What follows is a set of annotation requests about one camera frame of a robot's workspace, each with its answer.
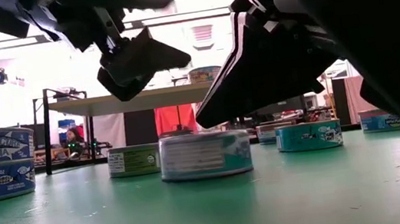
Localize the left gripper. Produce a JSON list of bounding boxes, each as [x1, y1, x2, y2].
[[53, 0, 197, 109]]

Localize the silver can teal yellow label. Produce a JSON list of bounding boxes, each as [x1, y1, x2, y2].
[[187, 64, 224, 85]]

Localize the silver can green label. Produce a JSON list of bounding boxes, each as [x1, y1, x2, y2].
[[105, 141, 163, 180]]

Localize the wooden shelf black legs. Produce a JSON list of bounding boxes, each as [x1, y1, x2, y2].
[[28, 65, 229, 177]]

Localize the gold-lid seafood can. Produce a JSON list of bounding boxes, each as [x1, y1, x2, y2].
[[255, 120, 295, 147], [357, 105, 400, 136]]

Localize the black cloth panel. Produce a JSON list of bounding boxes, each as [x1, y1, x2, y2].
[[122, 108, 159, 148]]

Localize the red cloth panel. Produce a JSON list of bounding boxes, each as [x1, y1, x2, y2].
[[152, 103, 200, 138]]

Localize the white cloth panel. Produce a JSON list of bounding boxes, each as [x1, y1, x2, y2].
[[91, 112, 129, 152]]

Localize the white ceiling air vent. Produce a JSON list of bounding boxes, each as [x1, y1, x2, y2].
[[190, 23, 217, 51]]

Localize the pink curtain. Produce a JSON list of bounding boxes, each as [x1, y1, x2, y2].
[[344, 74, 369, 115]]

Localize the person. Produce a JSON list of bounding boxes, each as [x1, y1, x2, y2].
[[64, 125, 89, 161]]

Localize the green table mat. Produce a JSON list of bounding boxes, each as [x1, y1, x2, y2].
[[0, 116, 400, 224]]

